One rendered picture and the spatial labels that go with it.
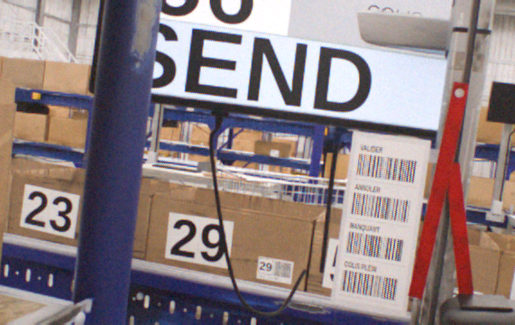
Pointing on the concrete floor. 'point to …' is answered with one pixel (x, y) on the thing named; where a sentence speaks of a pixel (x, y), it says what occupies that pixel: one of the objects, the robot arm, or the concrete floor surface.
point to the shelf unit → (102, 181)
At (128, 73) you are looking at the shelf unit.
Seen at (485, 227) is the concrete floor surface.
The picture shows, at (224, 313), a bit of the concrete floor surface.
